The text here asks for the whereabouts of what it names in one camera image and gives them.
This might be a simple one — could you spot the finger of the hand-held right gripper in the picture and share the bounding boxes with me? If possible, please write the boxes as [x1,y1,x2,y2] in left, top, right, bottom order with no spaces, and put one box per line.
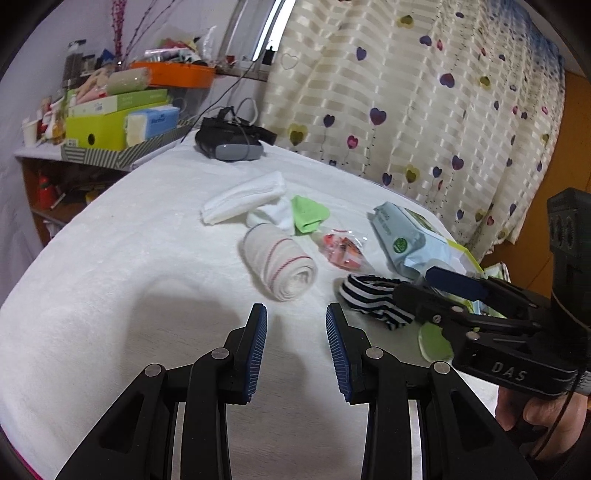
[425,266,542,320]
[392,282,546,348]

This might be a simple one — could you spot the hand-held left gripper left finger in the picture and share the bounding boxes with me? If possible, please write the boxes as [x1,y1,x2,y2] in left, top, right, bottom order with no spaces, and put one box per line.
[55,303,269,480]

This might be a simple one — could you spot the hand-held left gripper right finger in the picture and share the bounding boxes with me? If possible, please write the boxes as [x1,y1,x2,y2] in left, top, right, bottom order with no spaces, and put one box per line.
[325,303,539,480]

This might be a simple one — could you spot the black white striped sock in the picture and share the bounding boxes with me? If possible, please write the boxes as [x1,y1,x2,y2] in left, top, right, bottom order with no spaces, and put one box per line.
[339,272,417,332]

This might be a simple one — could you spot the cream striped sock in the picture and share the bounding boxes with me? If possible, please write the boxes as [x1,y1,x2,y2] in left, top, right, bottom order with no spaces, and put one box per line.
[238,222,320,302]

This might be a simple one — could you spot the small red packet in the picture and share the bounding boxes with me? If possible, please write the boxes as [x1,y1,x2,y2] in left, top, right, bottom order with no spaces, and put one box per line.
[320,229,366,271]

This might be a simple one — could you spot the green sock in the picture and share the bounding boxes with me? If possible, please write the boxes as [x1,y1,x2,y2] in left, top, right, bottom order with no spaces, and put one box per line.
[290,195,331,234]

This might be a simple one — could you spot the white towel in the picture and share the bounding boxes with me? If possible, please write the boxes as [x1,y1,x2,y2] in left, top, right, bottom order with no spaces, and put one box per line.
[200,170,288,226]

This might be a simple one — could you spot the person's right hand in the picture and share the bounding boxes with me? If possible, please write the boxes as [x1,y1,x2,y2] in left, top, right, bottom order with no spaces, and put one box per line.
[495,385,591,462]

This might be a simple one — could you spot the green cosmetic jar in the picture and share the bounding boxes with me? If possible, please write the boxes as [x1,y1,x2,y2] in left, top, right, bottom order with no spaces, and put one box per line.
[417,322,456,364]

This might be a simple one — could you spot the light blue wet wipes pack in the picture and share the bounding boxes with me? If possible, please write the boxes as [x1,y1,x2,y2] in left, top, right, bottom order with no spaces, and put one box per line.
[368,201,472,283]

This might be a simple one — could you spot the heart print curtain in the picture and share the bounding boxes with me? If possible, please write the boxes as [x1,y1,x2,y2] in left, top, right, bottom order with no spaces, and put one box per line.
[259,0,568,252]

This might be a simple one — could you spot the black grey headset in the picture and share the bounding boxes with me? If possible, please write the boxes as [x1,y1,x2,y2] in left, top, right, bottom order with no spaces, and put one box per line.
[194,106,278,162]

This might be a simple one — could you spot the striped tray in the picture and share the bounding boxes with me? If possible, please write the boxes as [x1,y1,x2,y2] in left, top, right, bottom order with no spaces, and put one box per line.
[60,121,195,170]

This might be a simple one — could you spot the blue tissue pack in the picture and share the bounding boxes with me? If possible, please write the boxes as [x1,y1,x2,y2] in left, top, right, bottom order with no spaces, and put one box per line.
[125,106,181,148]

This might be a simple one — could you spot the wooden side shelf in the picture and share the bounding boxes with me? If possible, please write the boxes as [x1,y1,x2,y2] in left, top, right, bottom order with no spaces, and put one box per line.
[13,148,134,247]

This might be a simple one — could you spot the red bottle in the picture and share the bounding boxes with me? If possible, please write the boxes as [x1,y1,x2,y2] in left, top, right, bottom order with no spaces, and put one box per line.
[36,172,59,212]

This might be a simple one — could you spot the lime green storage box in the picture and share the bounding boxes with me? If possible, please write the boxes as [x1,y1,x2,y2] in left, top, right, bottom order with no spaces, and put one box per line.
[64,111,136,151]

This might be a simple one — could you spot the flat green box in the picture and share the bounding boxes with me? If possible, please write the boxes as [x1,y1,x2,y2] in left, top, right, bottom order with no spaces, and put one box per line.
[68,88,170,117]

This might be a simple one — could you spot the orange tray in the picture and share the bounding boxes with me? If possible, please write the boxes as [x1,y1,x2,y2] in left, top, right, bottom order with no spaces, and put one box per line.
[129,62,217,89]

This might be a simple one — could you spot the beige rolled cloth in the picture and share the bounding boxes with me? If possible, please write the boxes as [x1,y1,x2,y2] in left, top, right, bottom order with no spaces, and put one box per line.
[105,67,153,92]

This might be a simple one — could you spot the white cup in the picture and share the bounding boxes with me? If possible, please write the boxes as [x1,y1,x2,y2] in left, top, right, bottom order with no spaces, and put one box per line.
[21,119,40,149]

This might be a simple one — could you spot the tall dark glass jar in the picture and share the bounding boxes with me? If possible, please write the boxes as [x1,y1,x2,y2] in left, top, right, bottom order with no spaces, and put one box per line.
[64,40,88,89]

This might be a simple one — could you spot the red flower branches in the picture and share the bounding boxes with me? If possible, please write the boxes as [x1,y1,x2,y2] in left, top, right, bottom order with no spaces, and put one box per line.
[111,0,177,66]

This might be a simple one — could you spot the metal window frame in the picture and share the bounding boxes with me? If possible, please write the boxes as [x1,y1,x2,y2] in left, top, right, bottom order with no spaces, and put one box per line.
[221,0,297,64]

